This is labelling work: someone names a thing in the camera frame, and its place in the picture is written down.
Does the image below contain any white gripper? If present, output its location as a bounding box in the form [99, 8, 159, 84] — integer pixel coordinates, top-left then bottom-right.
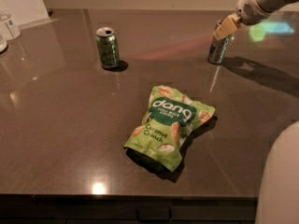
[213, 0, 270, 40]

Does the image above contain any silver redbull can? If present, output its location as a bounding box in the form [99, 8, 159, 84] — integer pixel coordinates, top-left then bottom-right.
[207, 19, 233, 65]

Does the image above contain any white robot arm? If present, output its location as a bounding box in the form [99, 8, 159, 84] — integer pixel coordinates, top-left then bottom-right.
[213, 0, 299, 40]

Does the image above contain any green rice chip bag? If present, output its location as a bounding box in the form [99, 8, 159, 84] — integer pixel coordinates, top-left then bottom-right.
[124, 85, 215, 172]

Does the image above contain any green soda can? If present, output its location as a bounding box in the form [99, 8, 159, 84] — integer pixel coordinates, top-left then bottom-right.
[96, 27, 120, 69]

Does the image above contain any clear plastic water bottle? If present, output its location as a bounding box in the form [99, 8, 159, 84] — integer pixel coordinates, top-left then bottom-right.
[0, 10, 21, 41]

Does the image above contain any white container at left edge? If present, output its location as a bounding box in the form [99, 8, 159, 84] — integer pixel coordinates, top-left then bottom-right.
[0, 35, 7, 53]

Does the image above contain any black drawer handle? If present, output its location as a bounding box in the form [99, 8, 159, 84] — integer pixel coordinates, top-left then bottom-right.
[135, 207, 173, 223]

